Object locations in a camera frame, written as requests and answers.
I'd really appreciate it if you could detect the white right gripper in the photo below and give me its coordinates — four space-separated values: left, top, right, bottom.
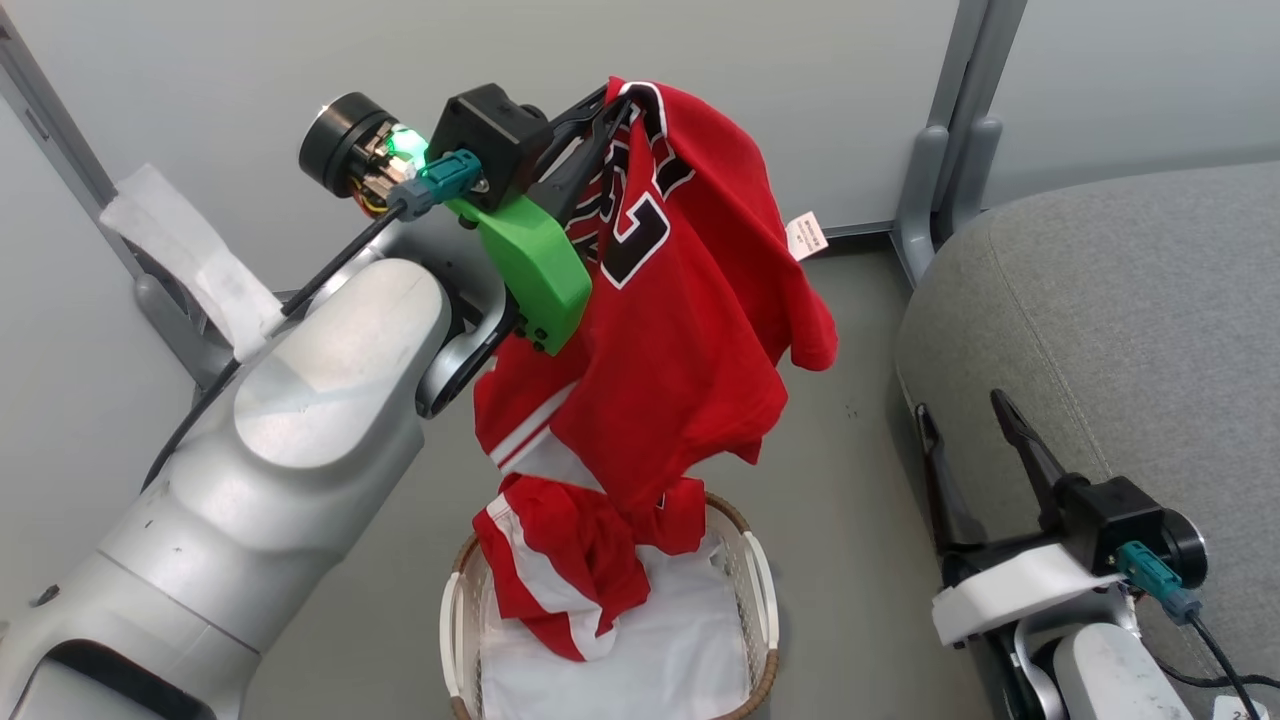
915 390 1126 648

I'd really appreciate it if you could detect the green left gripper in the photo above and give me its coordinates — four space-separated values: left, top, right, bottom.
447 86 636 357

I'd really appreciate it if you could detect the white laundry basket brown rim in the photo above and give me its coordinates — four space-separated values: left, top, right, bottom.
440 490 781 720

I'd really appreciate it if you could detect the white cloth basket liner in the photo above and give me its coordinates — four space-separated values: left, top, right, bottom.
478 530 751 720

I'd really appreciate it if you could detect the grey fabric sofa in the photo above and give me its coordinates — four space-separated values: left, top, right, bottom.
895 160 1280 720

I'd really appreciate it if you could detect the black right cable teal plug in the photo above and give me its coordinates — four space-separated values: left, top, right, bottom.
1117 540 1280 720

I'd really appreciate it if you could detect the black cable teal plug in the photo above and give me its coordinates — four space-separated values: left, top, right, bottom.
1117 540 1280 720
140 150 483 491

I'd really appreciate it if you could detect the grey partition base rail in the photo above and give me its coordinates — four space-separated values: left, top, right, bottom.
805 220 898 242

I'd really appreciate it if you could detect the black left cable teal plug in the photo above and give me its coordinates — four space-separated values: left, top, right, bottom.
140 150 483 491

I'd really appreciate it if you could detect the grey double partition post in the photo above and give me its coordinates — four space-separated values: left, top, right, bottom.
893 0 1029 287

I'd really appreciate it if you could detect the white cable label tag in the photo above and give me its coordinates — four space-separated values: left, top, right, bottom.
100 163 287 363

